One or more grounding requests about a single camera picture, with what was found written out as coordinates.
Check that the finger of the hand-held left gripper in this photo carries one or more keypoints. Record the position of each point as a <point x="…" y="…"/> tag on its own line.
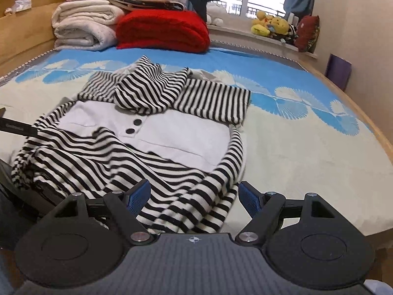
<point x="21" y="127"/>

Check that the purple box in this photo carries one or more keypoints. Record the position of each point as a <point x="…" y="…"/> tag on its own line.
<point x="337" y="72"/>

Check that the red folded blanket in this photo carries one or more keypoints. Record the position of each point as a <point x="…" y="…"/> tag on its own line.
<point x="162" y="30"/>

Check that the dark red cushion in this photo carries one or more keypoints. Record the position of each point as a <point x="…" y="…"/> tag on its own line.
<point x="308" y="33"/>

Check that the black white striped hooded top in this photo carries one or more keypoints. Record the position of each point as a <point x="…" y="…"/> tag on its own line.
<point x="184" y="138"/>

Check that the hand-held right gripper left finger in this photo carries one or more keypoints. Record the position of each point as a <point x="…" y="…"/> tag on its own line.
<point x="138" y="198"/>

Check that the black white plush toy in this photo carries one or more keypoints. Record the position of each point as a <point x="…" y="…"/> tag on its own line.
<point x="293" y="33"/>

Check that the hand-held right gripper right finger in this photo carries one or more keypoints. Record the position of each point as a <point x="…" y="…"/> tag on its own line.
<point x="250" y="199"/>

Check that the blue white printed bed sheet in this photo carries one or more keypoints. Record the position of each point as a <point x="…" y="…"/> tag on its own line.
<point x="307" y="159"/>

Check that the yellow duck plush toy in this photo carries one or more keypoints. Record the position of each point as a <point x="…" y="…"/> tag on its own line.
<point x="261" y="24"/>

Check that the yellow round plush toy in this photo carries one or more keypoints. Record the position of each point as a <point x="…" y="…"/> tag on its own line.
<point x="280" y="25"/>

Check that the white folded blanket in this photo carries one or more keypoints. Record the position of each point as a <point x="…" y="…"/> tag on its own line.
<point x="83" y="24"/>

